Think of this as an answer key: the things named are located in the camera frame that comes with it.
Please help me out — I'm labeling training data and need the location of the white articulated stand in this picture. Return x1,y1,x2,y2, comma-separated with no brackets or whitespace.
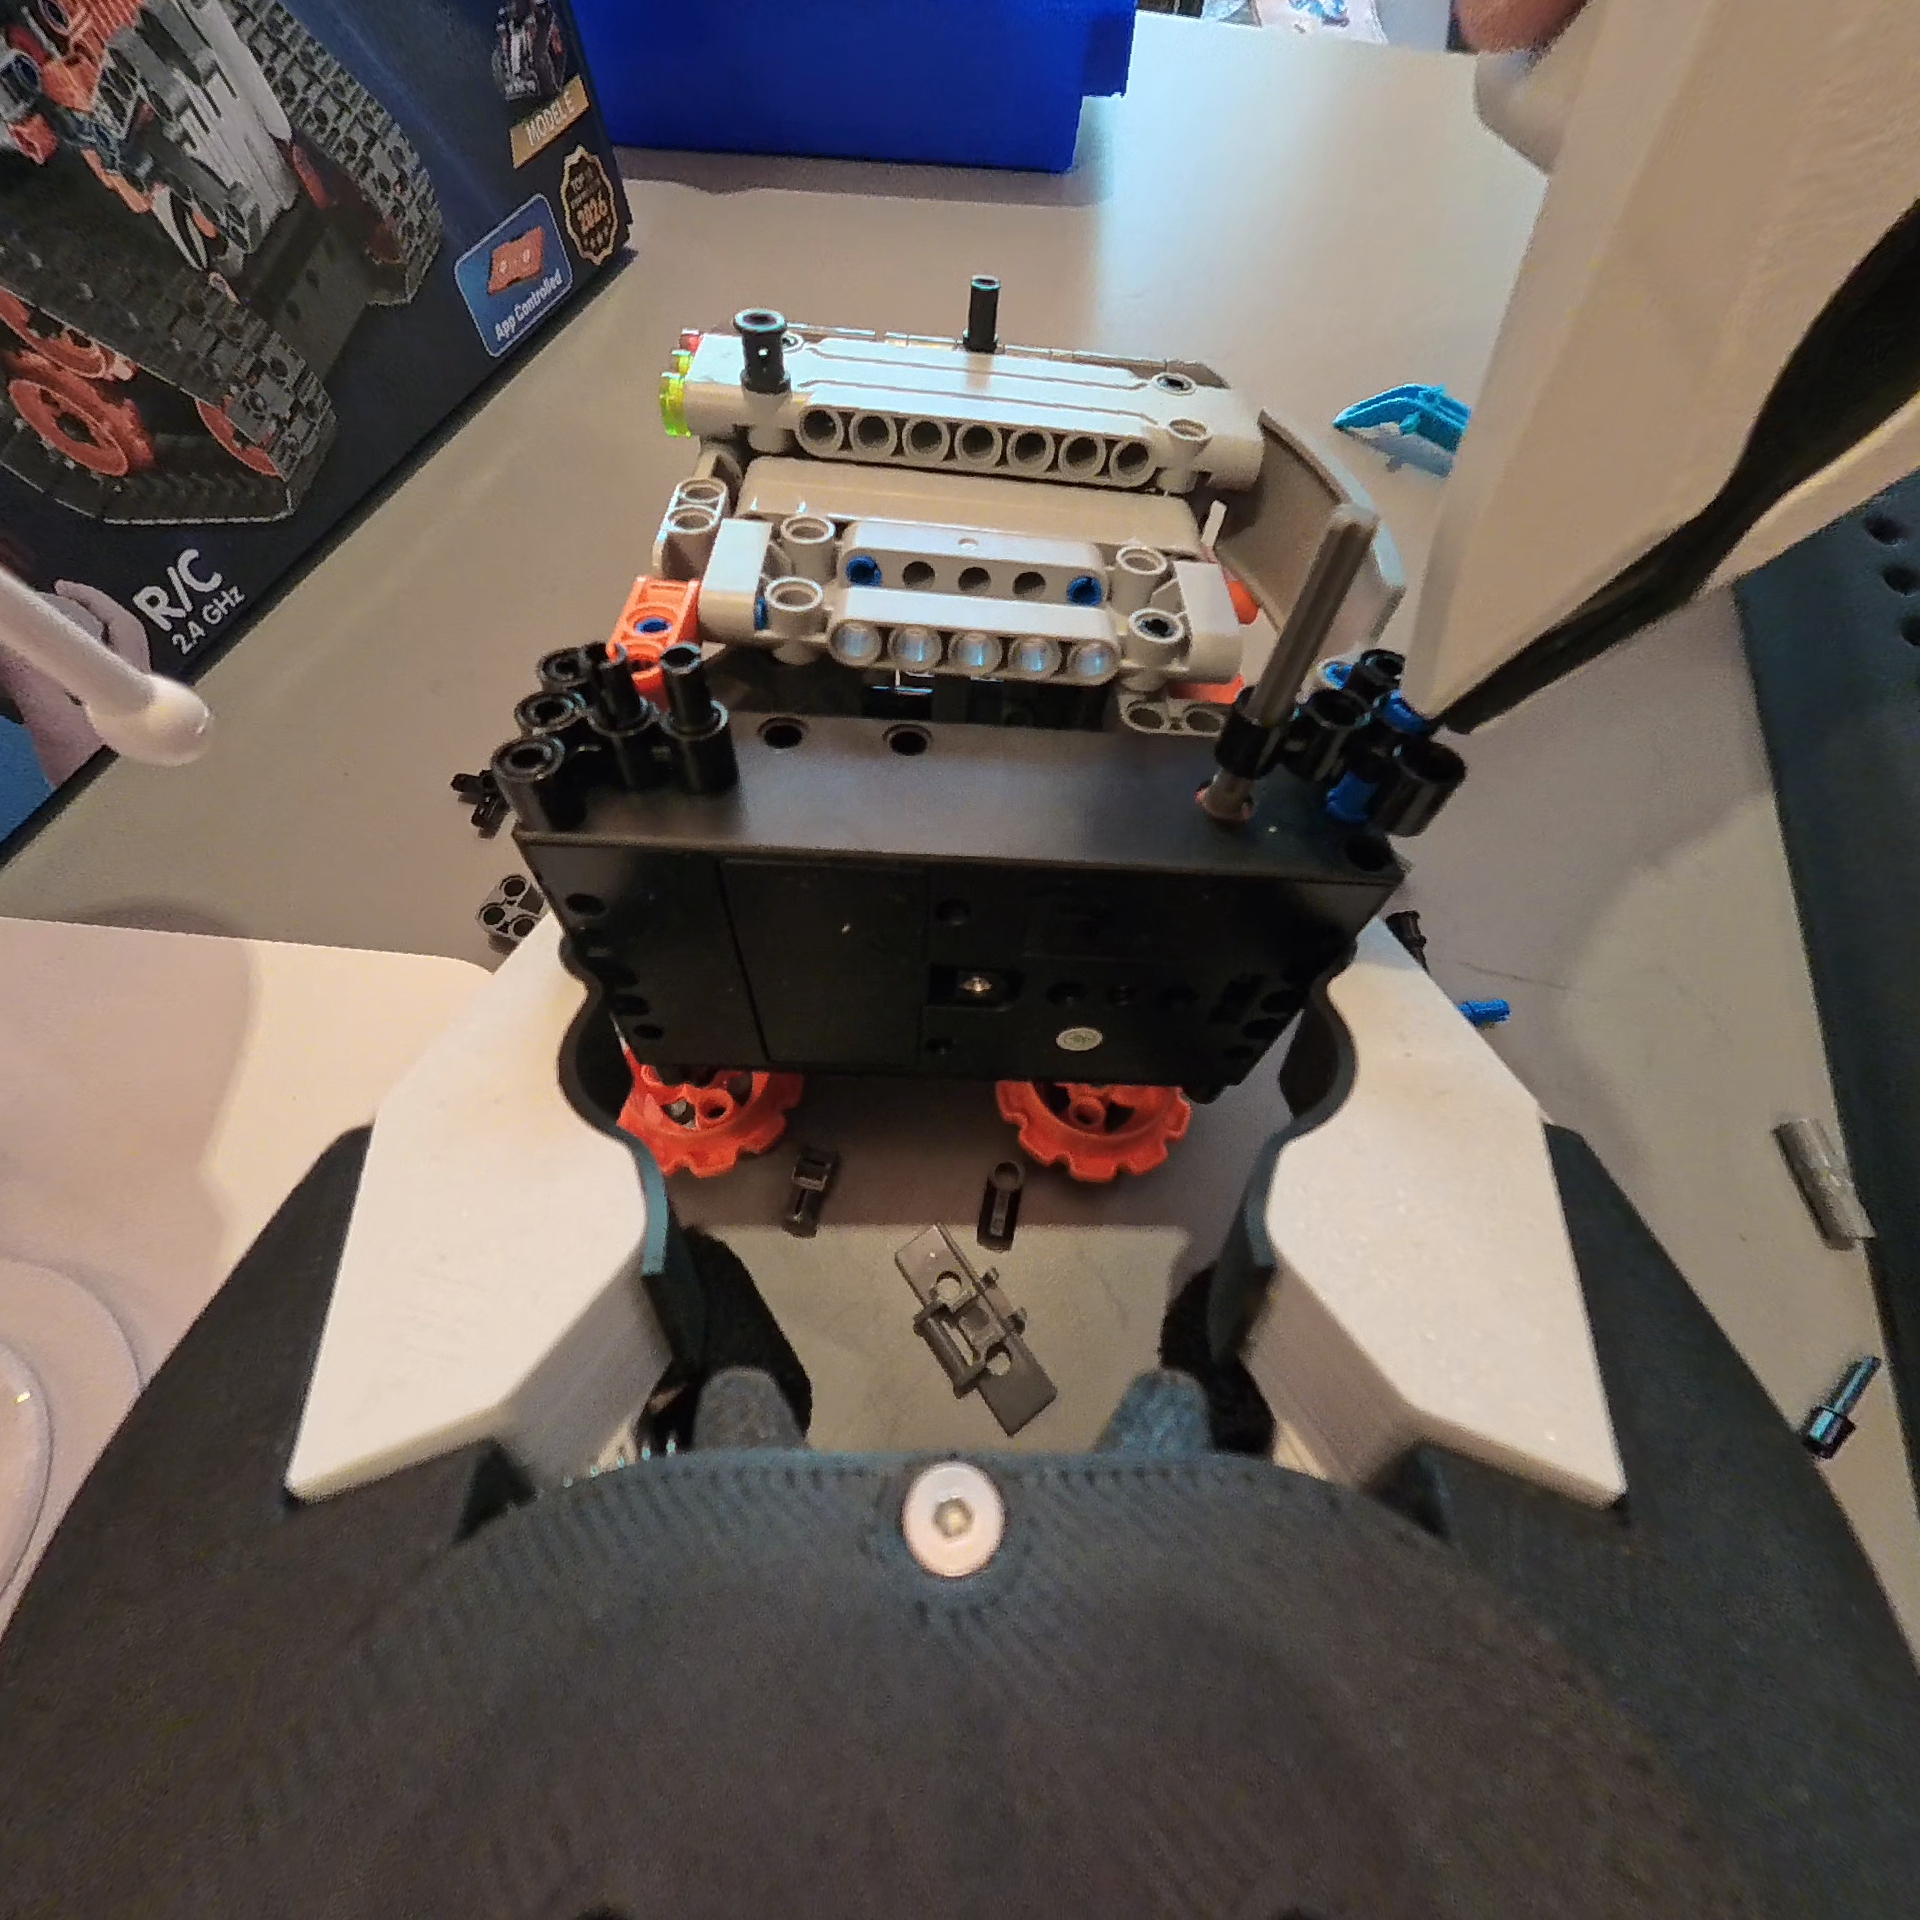
0,1252,143,1613

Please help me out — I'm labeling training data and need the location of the grey tube connector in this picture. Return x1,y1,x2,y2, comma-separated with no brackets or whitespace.
1774,1116,1877,1244

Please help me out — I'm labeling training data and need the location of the white knob rod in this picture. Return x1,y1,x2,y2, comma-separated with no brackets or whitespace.
0,570,211,767

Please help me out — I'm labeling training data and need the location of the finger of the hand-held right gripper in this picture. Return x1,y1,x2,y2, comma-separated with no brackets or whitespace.
1410,0,1920,737
1462,329,1920,737

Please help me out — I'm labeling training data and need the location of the printed robot kit box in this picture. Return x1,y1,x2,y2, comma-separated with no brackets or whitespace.
0,0,632,849

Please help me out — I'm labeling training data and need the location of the dark perforated pad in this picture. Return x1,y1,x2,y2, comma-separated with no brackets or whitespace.
1731,479,1920,1501

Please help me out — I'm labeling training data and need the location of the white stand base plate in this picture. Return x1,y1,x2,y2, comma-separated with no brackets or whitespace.
0,913,497,1501

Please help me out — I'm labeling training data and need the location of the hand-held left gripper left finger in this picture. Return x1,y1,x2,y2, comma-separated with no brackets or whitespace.
281,930,677,1501

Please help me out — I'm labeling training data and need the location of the grey track link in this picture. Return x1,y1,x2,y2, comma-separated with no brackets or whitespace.
891,1222,1060,1434

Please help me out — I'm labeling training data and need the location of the person's right hand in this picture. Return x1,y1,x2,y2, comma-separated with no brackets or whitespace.
1454,0,1588,55

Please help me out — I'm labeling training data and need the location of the building block robot vehicle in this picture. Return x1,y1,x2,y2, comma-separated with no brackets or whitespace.
486,273,1471,1193

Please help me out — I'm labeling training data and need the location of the blue brick separator tool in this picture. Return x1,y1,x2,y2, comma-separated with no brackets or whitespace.
1333,382,1464,474

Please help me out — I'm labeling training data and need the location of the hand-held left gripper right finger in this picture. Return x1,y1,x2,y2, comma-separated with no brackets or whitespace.
1235,913,1632,1509

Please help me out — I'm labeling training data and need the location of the blue plastic storage bin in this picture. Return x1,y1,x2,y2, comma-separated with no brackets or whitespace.
569,0,1127,169

